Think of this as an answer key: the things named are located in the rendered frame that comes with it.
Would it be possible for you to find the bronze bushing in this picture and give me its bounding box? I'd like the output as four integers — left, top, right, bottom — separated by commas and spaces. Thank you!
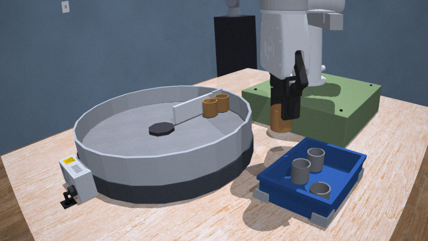
270, 103, 292, 133
215, 94, 230, 112
202, 98, 218, 117

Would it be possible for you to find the blue open-top crate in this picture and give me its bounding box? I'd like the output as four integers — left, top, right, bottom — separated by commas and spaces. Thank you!
256, 137, 367, 219

